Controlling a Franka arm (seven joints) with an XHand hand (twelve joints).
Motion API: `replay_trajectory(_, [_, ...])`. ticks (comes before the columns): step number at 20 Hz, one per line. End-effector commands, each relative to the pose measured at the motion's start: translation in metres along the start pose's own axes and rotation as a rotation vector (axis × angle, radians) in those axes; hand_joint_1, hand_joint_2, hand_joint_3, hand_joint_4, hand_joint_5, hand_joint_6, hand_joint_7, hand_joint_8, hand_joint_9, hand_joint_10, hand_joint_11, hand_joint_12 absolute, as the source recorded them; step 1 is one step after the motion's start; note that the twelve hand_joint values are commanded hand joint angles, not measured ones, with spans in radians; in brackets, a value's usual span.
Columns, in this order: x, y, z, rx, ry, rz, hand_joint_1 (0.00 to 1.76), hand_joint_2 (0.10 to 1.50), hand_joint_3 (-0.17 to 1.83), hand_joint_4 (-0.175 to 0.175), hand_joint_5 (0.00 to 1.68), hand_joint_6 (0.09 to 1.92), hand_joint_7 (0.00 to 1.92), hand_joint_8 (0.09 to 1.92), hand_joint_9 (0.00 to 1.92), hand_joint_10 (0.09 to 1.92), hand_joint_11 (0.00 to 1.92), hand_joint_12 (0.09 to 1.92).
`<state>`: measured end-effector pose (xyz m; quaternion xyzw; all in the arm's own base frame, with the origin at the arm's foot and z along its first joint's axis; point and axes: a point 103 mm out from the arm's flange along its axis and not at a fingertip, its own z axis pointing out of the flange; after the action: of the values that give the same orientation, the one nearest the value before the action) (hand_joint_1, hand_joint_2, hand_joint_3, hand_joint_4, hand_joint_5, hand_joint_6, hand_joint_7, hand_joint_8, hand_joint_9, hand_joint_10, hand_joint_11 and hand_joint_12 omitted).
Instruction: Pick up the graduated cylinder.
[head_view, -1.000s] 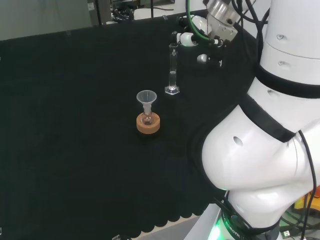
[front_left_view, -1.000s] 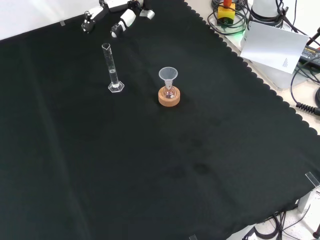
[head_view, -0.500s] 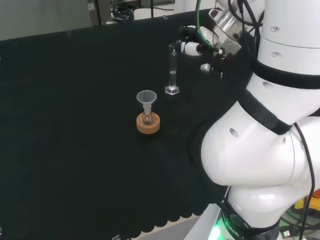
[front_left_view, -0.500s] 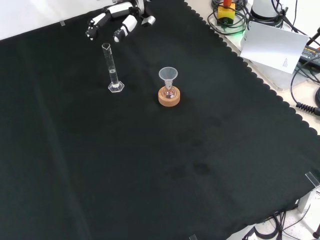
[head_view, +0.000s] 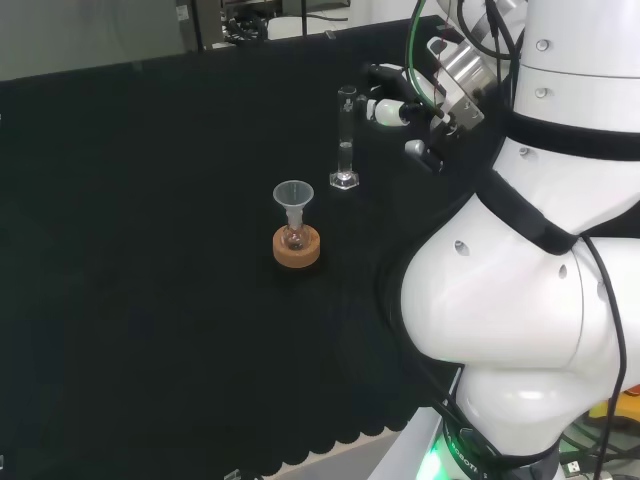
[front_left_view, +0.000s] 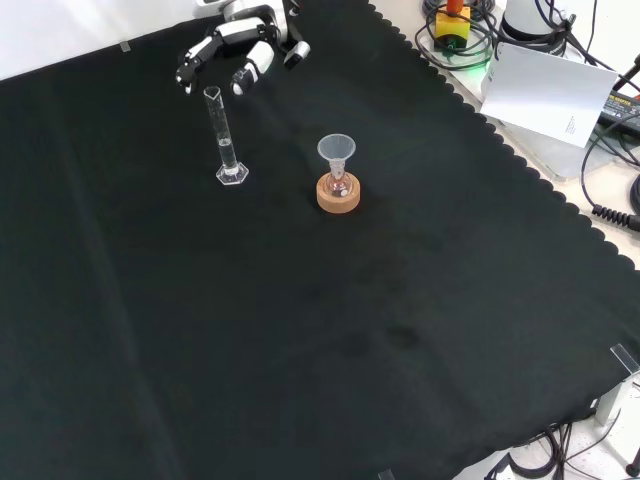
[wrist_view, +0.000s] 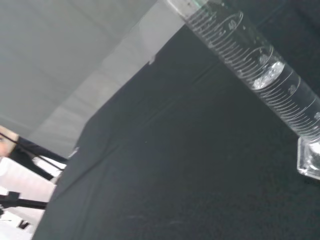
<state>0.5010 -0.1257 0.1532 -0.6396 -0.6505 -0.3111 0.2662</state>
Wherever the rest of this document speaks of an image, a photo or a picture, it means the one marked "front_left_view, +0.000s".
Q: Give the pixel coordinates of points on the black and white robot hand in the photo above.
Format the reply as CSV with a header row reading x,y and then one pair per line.
x,y
245,30

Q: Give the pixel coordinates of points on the clear glass graduated cylinder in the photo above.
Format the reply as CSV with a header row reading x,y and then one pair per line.
x,y
232,175

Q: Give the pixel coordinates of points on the clear cloth clip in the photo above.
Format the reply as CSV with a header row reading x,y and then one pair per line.
x,y
385,475
125,47
625,357

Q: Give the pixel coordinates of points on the clear plastic funnel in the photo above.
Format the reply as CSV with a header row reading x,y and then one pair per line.
x,y
336,147

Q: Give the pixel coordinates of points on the small round-bottom glass flask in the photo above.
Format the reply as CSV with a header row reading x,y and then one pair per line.
x,y
337,187

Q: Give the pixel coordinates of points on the yellow stop button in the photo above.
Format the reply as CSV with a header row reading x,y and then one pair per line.
x,y
452,25

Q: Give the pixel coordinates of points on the black bench cloth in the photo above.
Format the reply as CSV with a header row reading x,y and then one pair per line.
x,y
250,300

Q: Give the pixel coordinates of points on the black power adapter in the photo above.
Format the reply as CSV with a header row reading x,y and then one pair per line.
x,y
622,107

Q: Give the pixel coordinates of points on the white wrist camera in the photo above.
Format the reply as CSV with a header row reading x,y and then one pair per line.
x,y
297,54

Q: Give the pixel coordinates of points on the metal base plate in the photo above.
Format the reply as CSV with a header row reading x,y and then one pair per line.
x,y
550,160

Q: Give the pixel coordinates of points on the grey metal bracket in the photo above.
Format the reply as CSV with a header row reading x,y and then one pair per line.
x,y
612,405

